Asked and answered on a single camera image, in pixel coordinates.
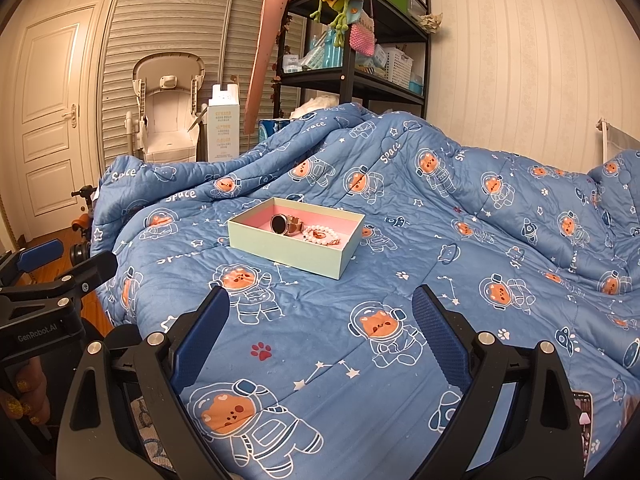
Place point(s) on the white labelled packet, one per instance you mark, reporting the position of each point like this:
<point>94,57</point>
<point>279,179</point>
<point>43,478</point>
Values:
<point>292,64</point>

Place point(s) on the beige crumpled paper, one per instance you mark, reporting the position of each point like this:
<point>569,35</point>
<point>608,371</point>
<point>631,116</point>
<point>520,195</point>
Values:
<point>430,21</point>

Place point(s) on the green frog plush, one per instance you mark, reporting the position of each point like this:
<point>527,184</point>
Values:
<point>336,5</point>

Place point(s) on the teal small box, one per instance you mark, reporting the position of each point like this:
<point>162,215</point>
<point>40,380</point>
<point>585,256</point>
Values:
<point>416,85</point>

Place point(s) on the person's left hand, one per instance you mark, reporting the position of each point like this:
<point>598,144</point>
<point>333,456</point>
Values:
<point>35,390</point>

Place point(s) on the white plastic basket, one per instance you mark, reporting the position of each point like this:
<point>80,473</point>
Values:
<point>400,65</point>

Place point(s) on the phone with printed case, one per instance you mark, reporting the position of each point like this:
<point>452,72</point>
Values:
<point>586,425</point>

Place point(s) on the blue astronaut bear blanket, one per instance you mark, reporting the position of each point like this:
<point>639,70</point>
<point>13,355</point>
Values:
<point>350,300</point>

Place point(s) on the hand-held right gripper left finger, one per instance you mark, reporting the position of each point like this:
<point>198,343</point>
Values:
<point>200,345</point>

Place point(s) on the white baby high chair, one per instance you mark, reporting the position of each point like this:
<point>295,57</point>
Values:
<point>170,120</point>

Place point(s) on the beige printed cloth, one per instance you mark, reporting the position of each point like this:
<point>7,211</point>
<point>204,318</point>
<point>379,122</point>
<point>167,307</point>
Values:
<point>142,412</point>

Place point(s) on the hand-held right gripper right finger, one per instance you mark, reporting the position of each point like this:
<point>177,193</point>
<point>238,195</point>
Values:
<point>440,345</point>

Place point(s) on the mint green box pink inside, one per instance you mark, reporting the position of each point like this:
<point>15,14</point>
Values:
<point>290,252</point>

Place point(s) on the blue plastic bottle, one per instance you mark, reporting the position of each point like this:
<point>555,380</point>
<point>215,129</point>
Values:
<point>332,52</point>

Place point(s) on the black metal shelf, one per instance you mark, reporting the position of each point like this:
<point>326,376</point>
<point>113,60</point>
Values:
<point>347,75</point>

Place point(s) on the white plastic bag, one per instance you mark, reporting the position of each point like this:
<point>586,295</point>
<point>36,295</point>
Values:
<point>312,105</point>

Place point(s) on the tall white carton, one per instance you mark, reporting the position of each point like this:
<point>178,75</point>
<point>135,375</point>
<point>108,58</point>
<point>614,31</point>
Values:
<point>223,130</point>

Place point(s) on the blue tissue pack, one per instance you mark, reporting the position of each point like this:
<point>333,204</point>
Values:
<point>272,130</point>

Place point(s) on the louvered wardrobe door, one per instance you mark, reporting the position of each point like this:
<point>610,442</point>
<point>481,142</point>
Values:
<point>165,10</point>

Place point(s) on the white panel door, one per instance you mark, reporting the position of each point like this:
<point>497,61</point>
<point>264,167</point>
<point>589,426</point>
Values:
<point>50,110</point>

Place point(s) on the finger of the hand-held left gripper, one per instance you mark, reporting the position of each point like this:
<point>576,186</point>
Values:
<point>75,280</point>
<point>40,255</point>

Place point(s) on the rose gold wrist watch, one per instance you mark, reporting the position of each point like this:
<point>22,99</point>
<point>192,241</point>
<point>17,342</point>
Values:
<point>279,223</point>

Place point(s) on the pink knitted pouch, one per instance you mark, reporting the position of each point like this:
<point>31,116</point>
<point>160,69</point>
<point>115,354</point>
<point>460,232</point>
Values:
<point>362,37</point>

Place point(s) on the grey fabric rack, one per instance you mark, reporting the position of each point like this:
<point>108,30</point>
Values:
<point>622,140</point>

